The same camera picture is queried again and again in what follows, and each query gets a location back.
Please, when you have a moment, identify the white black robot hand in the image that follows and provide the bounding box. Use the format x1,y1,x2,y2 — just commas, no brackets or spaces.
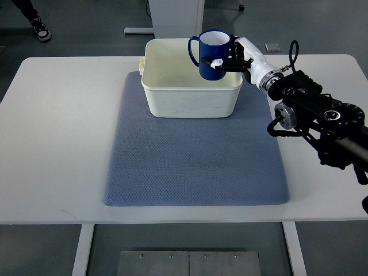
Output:
201,35,283,94

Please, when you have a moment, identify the blue mug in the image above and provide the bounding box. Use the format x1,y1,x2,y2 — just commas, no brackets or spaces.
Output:
187,29,231,81

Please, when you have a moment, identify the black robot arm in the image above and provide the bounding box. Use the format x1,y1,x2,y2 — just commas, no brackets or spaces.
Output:
266,40,367,185

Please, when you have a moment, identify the cream plastic box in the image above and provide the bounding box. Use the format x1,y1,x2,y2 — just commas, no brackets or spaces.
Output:
139,39,243,118

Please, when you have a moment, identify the small grey floor plate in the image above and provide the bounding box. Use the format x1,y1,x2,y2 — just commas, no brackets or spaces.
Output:
264,43,281,52

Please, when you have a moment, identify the blue-grey textured mat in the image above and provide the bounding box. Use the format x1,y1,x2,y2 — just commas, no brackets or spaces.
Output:
103,72,289,206

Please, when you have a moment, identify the white sneaker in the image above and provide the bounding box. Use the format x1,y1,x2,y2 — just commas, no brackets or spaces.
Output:
29,17,51,42

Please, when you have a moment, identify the white table right leg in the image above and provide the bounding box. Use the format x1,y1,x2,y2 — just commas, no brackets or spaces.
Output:
282,221,307,276

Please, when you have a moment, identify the white table leg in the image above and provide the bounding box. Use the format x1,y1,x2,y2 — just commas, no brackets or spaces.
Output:
71,224,95,276
282,221,307,276

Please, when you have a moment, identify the white table left leg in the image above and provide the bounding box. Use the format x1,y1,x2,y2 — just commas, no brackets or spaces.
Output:
71,224,95,276

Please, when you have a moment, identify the metal floor plate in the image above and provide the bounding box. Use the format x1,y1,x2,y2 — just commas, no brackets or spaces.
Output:
117,251,261,275

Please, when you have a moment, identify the white pedestal base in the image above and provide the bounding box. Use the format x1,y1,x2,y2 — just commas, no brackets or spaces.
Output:
124,0,205,39

